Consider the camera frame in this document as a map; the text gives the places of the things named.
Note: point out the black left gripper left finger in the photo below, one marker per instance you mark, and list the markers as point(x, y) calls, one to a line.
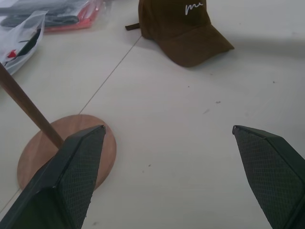
point(71, 176)

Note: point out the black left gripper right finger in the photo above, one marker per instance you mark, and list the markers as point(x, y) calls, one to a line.
point(269, 171)

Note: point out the wooden hat stand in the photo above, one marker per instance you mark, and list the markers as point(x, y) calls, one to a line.
point(38, 145)

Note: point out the clear plastic bag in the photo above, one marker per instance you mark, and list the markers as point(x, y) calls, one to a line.
point(16, 40)

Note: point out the red and black packaged items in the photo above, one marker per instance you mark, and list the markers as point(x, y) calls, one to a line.
point(62, 14)

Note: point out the brown baseball cap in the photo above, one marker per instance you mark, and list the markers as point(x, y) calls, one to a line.
point(181, 31)

